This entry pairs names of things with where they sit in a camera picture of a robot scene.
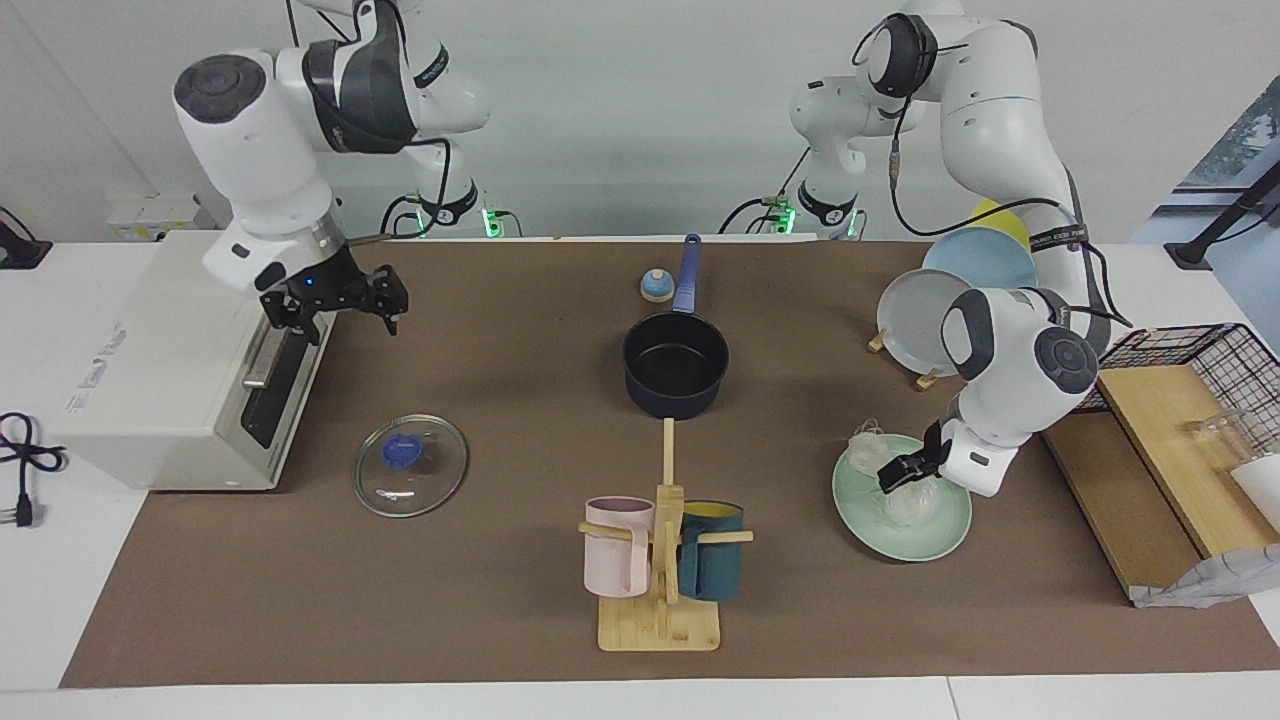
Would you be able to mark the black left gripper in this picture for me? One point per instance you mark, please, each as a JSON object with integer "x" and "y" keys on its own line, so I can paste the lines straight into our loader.
{"x": 932, "y": 452}

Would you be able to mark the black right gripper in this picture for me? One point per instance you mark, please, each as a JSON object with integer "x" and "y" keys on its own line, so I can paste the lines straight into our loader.
{"x": 325, "y": 280}

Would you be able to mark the clear vermicelli bundle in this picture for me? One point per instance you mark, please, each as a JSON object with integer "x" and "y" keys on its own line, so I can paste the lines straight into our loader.
{"x": 915, "y": 508}
{"x": 866, "y": 445}

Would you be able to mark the glass lid blue knob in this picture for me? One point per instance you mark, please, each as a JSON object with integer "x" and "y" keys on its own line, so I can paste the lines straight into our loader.
{"x": 410, "y": 465}

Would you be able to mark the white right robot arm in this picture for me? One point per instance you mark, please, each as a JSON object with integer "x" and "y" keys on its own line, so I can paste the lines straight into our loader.
{"x": 250, "y": 130}

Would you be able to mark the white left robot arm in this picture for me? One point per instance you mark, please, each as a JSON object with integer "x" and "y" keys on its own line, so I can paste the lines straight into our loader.
{"x": 1000, "y": 120}

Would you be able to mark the mint green plate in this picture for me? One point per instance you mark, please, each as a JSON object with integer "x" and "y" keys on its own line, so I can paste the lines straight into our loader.
{"x": 935, "y": 535}

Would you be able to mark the wooden plate rack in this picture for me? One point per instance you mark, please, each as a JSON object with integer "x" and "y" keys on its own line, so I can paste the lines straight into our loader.
{"x": 926, "y": 380}

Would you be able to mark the grey plate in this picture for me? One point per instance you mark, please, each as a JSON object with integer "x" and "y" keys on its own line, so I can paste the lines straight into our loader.
{"x": 910, "y": 320}

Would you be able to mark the light blue plate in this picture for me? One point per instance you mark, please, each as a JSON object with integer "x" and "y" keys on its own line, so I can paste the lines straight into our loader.
{"x": 980, "y": 258}

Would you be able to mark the yellow plate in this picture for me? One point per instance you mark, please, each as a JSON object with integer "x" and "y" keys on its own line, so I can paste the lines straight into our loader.
{"x": 995, "y": 215}

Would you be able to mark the white toaster oven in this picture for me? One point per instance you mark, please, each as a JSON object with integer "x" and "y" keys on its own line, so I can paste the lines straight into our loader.
{"x": 160, "y": 360}

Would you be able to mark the dark wooden board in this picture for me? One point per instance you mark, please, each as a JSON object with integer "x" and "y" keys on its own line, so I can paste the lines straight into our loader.
{"x": 1110, "y": 490}

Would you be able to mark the white power strip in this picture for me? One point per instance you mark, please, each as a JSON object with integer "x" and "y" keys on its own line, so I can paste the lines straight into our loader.
{"x": 150, "y": 215}

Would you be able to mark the dark teal mug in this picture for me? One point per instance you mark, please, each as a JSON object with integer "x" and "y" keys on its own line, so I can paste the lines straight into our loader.
{"x": 712, "y": 565}

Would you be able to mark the dark blue saucepan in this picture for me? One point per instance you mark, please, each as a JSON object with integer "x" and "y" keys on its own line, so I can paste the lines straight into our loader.
{"x": 675, "y": 370}

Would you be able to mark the wooden mug rack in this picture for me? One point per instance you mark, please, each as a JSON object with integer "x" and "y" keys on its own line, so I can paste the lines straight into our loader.
{"x": 660, "y": 625}

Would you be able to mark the pink mug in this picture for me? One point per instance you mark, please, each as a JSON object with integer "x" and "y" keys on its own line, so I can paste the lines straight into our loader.
{"x": 615, "y": 560}

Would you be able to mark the brown table mat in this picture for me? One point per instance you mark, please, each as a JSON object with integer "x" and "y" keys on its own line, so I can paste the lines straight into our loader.
{"x": 450, "y": 600}

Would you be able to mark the clear glass beaker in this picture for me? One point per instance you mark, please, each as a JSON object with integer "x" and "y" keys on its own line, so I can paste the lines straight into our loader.
{"x": 1222, "y": 435}

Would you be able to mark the grey crumpled cloth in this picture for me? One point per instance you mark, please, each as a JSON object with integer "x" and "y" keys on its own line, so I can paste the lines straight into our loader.
{"x": 1215, "y": 580}

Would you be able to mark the white cup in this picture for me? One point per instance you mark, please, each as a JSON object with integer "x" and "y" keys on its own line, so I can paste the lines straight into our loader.
{"x": 1262, "y": 490}

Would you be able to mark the black clamp mount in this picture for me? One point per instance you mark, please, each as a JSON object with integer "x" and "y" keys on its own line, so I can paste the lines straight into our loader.
{"x": 18, "y": 250}

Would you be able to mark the black stand post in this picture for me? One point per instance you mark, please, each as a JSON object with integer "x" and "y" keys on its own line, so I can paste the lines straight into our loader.
{"x": 1225, "y": 215}

